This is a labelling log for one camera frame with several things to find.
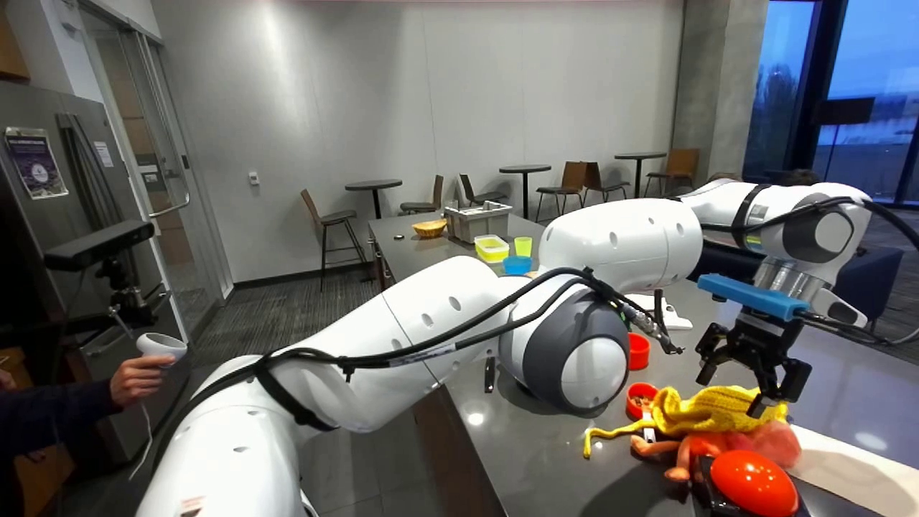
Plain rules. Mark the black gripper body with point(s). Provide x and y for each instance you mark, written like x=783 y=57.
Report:
x=757 y=347

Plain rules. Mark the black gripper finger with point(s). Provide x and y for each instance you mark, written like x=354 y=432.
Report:
x=714 y=364
x=778 y=387

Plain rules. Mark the orange plush toy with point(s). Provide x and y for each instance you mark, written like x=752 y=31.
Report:
x=694 y=453

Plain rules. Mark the white handheld controller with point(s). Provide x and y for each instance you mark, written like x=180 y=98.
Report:
x=162 y=344

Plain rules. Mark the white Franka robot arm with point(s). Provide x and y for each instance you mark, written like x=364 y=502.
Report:
x=634 y=246

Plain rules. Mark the red round toy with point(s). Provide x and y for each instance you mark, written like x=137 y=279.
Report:
x=640 y=398

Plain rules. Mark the brown wooden counter cabinet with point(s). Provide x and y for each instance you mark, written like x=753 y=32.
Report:
x=447 y=462

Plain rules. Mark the operator hand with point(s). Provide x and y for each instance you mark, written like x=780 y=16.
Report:
x=139 y=377

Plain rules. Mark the orange ball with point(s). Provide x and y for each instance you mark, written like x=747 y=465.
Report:
x=757 y=483

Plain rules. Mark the white paper sheet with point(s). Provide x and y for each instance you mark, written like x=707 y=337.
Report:
x=862 y=479

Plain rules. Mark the wooden armchair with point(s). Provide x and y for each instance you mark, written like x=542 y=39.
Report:
x=678 y=164

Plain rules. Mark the wooden cafe chair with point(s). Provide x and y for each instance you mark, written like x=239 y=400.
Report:
x=566 y=183
x=483 y=190
x=426 y=199
x=332 y=220
x=604 y=183

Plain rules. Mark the tall round table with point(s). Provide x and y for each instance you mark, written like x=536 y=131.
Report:
x=375 y=186
x=640 y=156
x=523 y=170

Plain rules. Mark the small blue bowl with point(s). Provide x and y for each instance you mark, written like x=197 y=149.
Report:
x=518 y=265

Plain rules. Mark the yellow-green plastic cup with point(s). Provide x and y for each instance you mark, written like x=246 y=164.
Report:
x=523 y=249

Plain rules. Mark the black spoon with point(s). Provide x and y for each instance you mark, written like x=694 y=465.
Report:
x=490 y=371

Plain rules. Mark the yellow plastic tray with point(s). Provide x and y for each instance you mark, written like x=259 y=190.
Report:
x=492 y=249

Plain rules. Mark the grey metal appliance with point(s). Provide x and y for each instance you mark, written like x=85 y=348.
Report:
x=477 y=220

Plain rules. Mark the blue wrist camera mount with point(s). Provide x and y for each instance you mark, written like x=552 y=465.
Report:
x=752 y=294

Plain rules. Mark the large window wall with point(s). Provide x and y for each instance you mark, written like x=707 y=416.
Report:
x=862 y=97

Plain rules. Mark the black stereo camera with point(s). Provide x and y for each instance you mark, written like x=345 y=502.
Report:
x=97 y=249

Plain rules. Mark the purple wall poster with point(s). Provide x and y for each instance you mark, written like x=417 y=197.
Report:
x=35 y=163

